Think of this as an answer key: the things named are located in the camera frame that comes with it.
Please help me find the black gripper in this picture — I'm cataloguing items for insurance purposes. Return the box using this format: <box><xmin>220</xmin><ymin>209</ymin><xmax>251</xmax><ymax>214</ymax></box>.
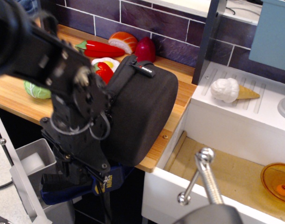
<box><xmin>40</xmin><ymin>117</ymin><xmax>111</xmax><ymax>186</ymax></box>

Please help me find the black zipper case bag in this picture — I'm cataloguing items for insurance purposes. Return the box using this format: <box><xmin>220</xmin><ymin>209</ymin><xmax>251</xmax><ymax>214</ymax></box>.
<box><xmin>101</xmin><ymin>55</ymin><xmax>178</xmax><ymax>166</ymax></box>

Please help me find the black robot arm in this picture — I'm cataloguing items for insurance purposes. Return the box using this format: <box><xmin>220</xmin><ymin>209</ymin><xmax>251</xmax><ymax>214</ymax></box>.
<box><xmin>0</xmin><ymin>0</ymin><xmax>110</xmax><ymax>184</ymax></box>

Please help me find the blue yellow bar clamp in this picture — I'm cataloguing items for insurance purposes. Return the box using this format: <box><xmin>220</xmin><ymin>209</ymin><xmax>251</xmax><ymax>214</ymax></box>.
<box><xmin>40</xmin><ymin>164</ymin><xmax>134</xmax><ymax>205</ymax></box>

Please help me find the grey metal bin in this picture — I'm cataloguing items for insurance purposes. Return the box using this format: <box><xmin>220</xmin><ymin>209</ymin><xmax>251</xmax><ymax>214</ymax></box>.
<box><xmin>8</xmin><ymin>139</ymin><xmax>75</xmax><ymax>224</ymax></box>

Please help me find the green toy cabbage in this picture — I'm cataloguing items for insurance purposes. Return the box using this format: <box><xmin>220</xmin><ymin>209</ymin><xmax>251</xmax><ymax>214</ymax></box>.
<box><xmin>23</xmin><ymin>80</ymin><xmax>51</xmax><ymax>99</ymax></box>

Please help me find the red toy strawberry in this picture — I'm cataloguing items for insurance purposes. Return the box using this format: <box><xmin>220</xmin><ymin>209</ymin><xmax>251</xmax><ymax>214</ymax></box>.
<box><xmin>93</xmin><ymin>62</ymin><xmax>114</xmax><ymax>84</ymax></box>

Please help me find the toy fried egg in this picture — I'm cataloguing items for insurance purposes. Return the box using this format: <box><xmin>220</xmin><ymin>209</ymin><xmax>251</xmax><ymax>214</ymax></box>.
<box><xmin>91</xmin><ymin>57</ymin><xmax>120</xmax><ymax>72</ymax></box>

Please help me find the red toy chili pepper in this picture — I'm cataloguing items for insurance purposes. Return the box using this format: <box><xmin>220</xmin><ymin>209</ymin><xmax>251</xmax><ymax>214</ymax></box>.
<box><xmin>75</xmin><ymin>40</ymin><xmax>125</xmax><ymax>58</ymax></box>

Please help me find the chrome toy faucet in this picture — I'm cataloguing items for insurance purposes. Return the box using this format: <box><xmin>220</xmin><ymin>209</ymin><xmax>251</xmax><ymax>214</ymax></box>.
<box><xmin>177</xmin><ymin>147</ymin><xmax>243</xmax><ymax>224</ymax></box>

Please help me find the toy salmon sushi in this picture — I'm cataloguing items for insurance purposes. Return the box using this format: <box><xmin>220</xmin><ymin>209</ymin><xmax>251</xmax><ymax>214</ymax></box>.
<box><xmin>108</xmin><ymin>31</ymin><xmax>138</xmax><ymax>54</ymax></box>

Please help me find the red toy onion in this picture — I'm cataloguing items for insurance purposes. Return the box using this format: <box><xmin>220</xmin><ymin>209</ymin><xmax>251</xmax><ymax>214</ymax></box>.
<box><xmin>135</xmin><ymin>37</ymin><xmax>156</xmax><ymax>62</ymax></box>

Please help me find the person blue jeans leg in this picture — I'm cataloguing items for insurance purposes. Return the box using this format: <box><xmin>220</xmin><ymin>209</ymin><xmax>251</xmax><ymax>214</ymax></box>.
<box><xmin>17</xmin><ymin>0</ymin><xmax>38</xmax><ymax>15</ymax></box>

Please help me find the white toy sink unit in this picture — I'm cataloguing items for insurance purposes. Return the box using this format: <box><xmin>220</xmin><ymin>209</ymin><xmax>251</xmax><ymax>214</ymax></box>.
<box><xmin>142</xmin><ymin>63</ymin><xmax>285</xmax><ymax>224</ymax></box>

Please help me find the toy ice cream cone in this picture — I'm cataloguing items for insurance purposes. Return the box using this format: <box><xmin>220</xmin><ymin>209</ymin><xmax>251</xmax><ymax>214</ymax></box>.
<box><xmin>210</xmin><ymin>78</ymin><xmax>260</xmax><ymax>103</ymax></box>

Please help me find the orange plastic bowl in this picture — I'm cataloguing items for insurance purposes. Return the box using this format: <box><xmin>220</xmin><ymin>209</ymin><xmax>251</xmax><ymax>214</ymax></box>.
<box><xmin>261</xmin><ymin>163</ymin><xmax>285</xmax><ymax>203</ymax></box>

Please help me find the light blue cabinet door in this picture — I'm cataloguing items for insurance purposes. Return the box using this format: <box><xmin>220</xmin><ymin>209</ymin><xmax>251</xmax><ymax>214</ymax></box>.
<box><xmin>249</xmin><ymin>0</ymin><xmax>285</xmax><ymax>70</ymax></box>

